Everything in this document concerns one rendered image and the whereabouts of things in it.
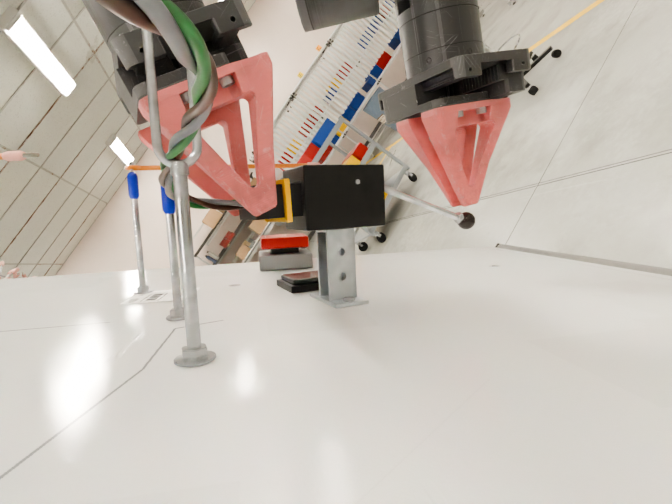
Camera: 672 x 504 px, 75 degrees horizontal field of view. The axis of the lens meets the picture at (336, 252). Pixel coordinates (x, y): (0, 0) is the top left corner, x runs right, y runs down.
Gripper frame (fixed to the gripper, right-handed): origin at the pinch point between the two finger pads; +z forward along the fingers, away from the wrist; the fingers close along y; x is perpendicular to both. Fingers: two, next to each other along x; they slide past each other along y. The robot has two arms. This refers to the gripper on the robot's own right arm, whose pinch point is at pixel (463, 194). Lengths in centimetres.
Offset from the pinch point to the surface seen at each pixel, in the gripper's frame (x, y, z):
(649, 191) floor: 148, -76, 26
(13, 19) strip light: -68, -352, -149
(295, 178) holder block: -13.6, 1.0, -3.8
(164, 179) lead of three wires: -21.5, 5.7, -4.9
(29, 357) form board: -29.3, 3.2, 1.9
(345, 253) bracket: -11.4, 1.4, 1.7
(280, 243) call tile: -10.7, -16.6, 2.4
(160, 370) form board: -23.8, 8.4, 2.9
